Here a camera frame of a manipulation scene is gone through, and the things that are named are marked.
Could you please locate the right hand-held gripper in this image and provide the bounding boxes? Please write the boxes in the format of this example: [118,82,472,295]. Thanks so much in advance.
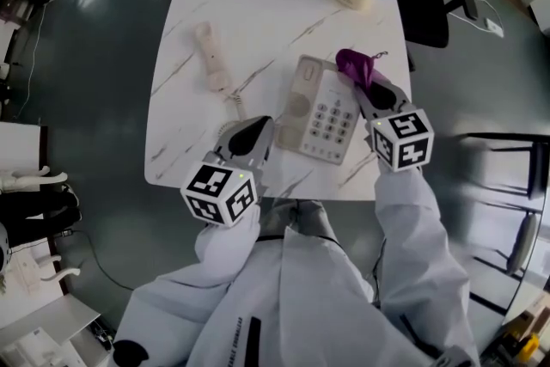
[354,80,435,173]

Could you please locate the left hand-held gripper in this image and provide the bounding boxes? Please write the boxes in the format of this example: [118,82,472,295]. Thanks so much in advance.
[180,116,276,228]

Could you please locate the purple cloth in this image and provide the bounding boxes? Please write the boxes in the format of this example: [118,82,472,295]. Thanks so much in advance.
[334,48,390,95]

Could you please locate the white desk telephone base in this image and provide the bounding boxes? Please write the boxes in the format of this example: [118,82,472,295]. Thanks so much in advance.
[274,53,362,167]

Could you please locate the person's left forearm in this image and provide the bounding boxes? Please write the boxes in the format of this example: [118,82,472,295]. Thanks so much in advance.
[188,204,263,289]

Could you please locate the person's right forearm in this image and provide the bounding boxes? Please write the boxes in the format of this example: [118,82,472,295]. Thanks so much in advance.
[373,167,472,315]

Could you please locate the white telephone handset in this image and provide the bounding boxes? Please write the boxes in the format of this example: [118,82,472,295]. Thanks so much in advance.
[195,21,233,94]

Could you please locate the person's left leg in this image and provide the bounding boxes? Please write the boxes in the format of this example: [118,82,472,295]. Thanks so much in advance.
[260,199,300,240]

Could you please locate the person's leg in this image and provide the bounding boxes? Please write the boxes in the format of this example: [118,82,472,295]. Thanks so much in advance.
[298,199,340,246]
[260,199,300,240]

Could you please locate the person's right leg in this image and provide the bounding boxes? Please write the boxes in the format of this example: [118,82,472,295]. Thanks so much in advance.
[298,199,340,246]

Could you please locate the white power strip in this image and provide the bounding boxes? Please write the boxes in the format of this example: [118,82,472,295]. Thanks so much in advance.
[484,16,504,39]

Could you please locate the person's white coat torso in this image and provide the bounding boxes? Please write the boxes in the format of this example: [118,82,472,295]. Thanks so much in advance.
[113,223,480,367]

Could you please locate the white cabinet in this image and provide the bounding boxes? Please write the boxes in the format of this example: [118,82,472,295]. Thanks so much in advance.
[528,0,550,35]

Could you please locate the grey backed chair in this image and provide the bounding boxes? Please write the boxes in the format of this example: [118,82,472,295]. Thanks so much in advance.
[506,212,541,276]

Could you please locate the light wooden desk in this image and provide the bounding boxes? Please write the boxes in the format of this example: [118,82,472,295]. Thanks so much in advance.
[0,122,70,315]

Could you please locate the white curved chair armrest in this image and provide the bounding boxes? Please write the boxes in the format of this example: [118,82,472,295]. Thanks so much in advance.
[29,255,82,283]

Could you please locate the white low desk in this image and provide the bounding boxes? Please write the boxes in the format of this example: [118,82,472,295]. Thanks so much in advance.
[0,294,102,367]

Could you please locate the yellow black tool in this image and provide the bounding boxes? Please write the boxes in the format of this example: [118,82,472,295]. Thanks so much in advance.
[513,333,541,365]

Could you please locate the black metal frame chair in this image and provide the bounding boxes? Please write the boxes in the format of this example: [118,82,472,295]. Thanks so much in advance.
[457,132,550,203]

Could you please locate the black floor cable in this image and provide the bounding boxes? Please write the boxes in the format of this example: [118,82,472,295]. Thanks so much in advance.
[70,229,134,291]

